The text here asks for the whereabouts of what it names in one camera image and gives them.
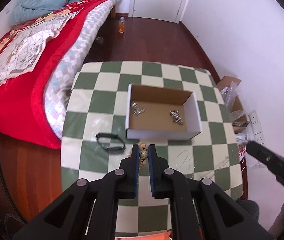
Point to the orange drink bottle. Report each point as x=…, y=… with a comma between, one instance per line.
x=121, y=25

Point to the red bed cover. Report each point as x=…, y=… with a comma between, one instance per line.
x=31, y=92

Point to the black wristband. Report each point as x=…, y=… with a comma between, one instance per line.
x=110, y=143

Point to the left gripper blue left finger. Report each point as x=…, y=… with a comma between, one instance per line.
x=129, y=184

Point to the small round floor object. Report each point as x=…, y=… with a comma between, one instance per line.
x=99, y=40

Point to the white wall socket strip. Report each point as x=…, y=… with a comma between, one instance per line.
x=256, y=128

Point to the silver jewelry cluster left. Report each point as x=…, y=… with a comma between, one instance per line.
x=136, y=109

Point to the white cardboard jewelry box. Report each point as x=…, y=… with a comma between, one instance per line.
x=171, y=114

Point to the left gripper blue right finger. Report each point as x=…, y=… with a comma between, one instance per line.
x=157, y=165

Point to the brown cardboard box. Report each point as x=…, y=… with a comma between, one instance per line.
x=229, y=89

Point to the white red plastic bag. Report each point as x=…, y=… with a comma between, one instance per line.
x=242, y=140

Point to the green white checkered tablecloth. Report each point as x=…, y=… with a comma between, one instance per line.
x=98, y=104

